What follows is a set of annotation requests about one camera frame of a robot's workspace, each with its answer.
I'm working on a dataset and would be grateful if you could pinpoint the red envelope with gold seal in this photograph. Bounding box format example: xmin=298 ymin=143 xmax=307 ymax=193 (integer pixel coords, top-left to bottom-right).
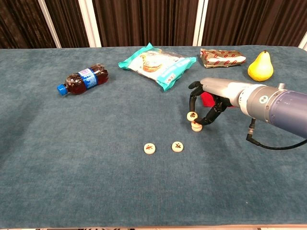
xmin=200 ymin=92 xmax=240 ymax=108

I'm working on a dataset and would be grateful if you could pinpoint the gold red patterned wrapper pack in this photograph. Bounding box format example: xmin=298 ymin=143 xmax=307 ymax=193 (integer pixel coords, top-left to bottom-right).
xmin=200 ymin=48 xmax=247 ymax=69

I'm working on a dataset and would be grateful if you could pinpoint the teal white snack bag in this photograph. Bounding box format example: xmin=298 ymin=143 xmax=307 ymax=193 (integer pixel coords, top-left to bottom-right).
xmin=118 ymin=42 xmax=197 ymax=92

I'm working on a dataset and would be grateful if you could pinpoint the cola bottle with blue cap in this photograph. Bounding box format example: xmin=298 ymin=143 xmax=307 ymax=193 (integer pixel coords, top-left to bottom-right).
xmin=57 ymin=63 xmax=109 ymax=96

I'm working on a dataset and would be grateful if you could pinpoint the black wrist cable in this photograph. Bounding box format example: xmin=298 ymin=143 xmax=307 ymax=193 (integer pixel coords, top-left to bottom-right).
xmin=246 ymin=118 xmax=307 ymax=150

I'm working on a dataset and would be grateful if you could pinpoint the white partition post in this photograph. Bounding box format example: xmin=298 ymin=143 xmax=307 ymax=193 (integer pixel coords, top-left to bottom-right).
xmin=192 ymin=0 xmax=209 ymax=46
xmin=78 ymin=0 xmax=102 ymax=48
xmin=38 ymin=0 xmax=62 ymax=48
xmin=298 ymin=31 xmax=307 ymax=50

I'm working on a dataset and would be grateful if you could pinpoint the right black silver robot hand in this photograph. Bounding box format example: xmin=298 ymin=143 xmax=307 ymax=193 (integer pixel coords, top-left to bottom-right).
xmin=188 ymin=77 xmax=253 ymax=126

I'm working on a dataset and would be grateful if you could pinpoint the dark brown pleated curtain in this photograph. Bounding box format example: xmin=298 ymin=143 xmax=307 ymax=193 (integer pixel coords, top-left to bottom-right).
xmin=44 ymin=0 xmax=90 ymax=48
xmin=202 ymin=0 xmax=307 ymax=47
xmin=0 ymin=0 xmax=56 ymax=49
xmin=92 ymin=0 xmax=199 ymax=47

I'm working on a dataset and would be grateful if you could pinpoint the teal table cloth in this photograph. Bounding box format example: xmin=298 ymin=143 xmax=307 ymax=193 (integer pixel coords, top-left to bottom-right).
xmin=0 ymin=45 xmax=307 ymax=227

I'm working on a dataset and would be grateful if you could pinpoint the yellow pear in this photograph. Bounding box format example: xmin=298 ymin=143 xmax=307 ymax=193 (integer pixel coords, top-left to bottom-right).
xmin=248 ymin=49 xmax=274 ymax=82

